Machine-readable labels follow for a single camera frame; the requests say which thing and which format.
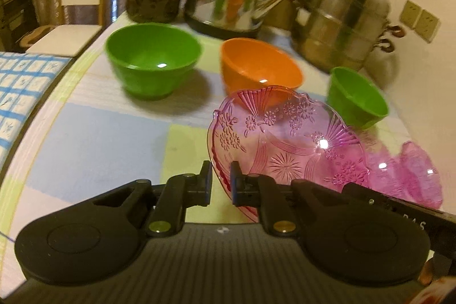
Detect stainless steel steamer pot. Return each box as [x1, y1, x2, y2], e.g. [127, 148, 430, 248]
[291, 0, 406, 72]

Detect beige wall socket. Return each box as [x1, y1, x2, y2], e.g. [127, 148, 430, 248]
[399, 0, 441, 43]

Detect large pink glass plate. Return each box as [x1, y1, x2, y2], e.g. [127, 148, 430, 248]
[207, 85, 372, 223]

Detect small pink glass bowl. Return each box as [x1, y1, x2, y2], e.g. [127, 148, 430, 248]
[366, 141, 443, 209]

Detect small green plastic bowl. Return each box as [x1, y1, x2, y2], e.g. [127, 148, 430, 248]
[326, 66, 390, 130]

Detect pastel checkered tablecloth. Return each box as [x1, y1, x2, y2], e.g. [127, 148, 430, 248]
[1, 35, 420, 303]

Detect white wooden chair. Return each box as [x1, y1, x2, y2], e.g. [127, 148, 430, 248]
[25, 0, 110, 58]

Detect large green plastic bowl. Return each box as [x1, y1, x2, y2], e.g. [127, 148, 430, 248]
[105, 23, 203, 99]

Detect orange plastic bowl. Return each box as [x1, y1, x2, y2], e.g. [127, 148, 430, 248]
[220, 38, 304, 94]

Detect blue white checkered cloth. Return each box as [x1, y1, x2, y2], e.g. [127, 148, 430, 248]
[0, 52, 70, 164]

